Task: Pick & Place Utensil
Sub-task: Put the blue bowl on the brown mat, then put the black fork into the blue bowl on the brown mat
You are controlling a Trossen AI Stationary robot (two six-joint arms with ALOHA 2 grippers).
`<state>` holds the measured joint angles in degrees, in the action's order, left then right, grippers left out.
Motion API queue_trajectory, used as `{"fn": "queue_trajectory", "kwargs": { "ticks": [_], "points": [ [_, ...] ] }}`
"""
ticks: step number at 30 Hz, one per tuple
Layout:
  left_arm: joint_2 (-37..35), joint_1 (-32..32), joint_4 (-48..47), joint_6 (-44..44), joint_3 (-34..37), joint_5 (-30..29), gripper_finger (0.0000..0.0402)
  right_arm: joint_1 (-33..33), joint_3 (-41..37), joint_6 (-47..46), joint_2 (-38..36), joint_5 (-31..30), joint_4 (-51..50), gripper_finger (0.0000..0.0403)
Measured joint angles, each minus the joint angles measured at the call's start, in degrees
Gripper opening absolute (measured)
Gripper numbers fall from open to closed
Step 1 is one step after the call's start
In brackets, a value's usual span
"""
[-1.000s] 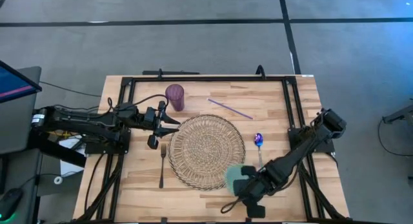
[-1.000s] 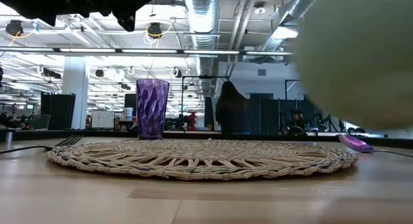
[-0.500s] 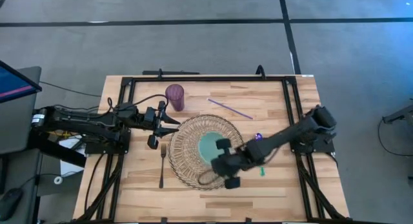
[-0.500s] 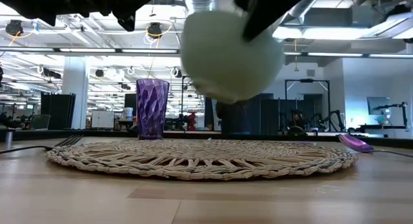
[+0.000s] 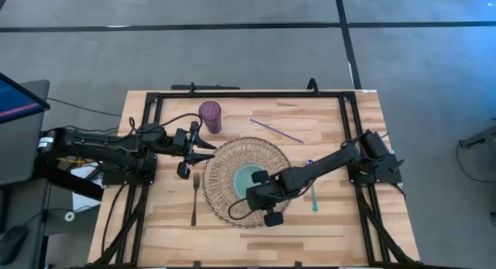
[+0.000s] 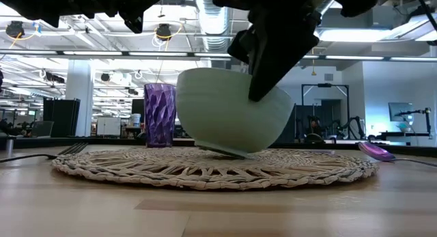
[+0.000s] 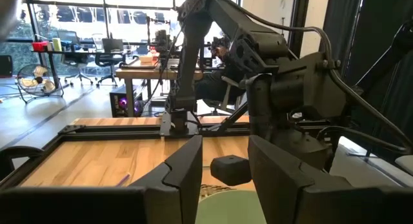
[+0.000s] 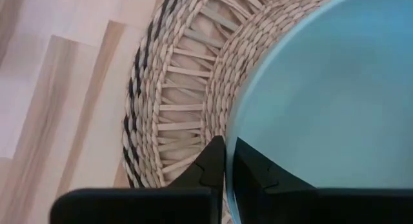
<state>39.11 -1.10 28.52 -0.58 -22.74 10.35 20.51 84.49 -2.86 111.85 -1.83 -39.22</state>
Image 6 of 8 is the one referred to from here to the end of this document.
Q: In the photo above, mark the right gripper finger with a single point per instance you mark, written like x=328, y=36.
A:
x=280, y=59
x=243, y=47

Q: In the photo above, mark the pale green bowl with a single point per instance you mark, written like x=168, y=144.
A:
x=211, y=114

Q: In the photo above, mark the purple iridescent spoon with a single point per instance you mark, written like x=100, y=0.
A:
x=375, y=151

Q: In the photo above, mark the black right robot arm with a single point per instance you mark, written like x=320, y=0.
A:
x=358, y=1

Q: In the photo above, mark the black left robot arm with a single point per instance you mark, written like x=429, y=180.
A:
x=27, y=4

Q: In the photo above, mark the white bucket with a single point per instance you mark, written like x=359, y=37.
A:
x=136, y=120

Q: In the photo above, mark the purple faceted plastic cup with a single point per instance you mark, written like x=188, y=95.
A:
x=158, y=117

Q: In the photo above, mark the white cabinet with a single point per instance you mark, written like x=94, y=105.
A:
x=108, y=126

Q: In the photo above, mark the black storage cabinet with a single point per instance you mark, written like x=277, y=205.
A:
x=61, y=117

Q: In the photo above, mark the round woven straw placemat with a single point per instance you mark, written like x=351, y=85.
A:
x=205, y=175

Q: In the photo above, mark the small silver cylinder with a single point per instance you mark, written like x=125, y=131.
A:
x=9, y=145

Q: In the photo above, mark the silver ceiling air duct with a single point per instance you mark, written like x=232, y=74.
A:
x=213, y=25

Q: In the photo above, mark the black frame robot station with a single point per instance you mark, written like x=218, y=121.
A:
x=324, y=93

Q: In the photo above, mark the black aluminium table frame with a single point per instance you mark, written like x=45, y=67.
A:
x=102, y=141

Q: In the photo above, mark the background wall monitor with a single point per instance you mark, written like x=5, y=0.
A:
x=400, y=111

